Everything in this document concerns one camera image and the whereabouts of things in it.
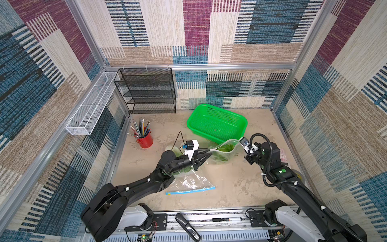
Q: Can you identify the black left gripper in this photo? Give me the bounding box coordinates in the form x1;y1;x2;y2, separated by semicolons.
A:
168;149;212;176

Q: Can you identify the chinese cabbage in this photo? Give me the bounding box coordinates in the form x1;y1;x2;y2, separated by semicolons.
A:
211;143;235;163

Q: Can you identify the polka dot zip-top bag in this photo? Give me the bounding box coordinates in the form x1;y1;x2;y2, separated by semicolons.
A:
207;139;241;164

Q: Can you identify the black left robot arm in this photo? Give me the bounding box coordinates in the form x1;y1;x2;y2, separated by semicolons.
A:
80;148;212;242

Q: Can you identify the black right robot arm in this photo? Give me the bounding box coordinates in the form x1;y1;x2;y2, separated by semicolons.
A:
239;134;367;242

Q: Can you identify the clear blue-zip bag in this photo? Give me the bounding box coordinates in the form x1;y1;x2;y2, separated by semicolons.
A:
164;166;216;195

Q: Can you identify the pink calculator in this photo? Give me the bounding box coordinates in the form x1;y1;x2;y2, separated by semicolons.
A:
280;148;288;163

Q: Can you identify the green plastic perforated basket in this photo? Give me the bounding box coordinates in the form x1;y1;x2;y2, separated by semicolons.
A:
186;104;248;144

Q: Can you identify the red metal pencil bucket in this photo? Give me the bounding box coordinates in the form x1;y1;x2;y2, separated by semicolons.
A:
136;132;153;149

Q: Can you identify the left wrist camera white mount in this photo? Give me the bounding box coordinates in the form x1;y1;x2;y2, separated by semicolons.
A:
183;140;199;161

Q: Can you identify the black corrugated cable conduit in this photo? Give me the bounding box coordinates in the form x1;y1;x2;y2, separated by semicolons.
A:
249;132;363;242

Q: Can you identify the black handheld device on rail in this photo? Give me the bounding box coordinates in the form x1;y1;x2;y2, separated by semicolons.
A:
175;213;202;242

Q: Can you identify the black wire mesh shelf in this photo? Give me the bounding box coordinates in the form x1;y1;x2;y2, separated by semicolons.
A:
114;68;177;115

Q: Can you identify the white wire mesh tray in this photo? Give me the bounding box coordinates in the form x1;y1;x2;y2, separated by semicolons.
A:
66;72;117;136

